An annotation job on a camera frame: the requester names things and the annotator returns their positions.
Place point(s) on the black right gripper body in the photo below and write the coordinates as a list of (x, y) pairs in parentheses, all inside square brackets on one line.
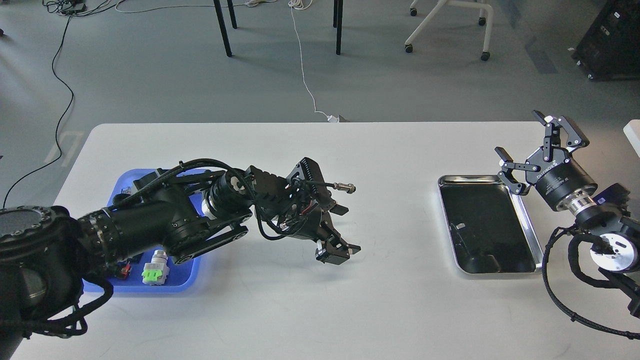
[(556, 179)]

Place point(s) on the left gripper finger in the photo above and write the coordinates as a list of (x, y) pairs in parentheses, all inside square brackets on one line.
[(337, 209), (334, 249)]

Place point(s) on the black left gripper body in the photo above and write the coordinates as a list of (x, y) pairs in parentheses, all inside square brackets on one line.
[(305, 217)]

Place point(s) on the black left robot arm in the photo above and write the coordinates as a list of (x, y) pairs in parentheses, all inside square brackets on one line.
[(53, 265)]

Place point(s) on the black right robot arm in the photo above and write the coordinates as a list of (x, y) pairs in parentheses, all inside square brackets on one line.
[(604, 250)]

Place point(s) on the white object at edge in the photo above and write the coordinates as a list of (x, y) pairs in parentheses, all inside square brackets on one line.
[(632, 133)]

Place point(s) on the shiny metal tray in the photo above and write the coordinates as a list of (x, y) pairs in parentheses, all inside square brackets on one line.
[(490, 231)]

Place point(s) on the black equipment case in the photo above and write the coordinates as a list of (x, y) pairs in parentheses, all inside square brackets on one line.
[(610, 48)]

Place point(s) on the green and grey push button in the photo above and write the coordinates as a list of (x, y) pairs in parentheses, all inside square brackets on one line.
[(156, 272)]

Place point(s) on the blue plastic tray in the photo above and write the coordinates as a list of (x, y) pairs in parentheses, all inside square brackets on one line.
[(135, 275)]

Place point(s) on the black and red switch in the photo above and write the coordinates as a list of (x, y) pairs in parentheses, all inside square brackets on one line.
[(122, 270)]

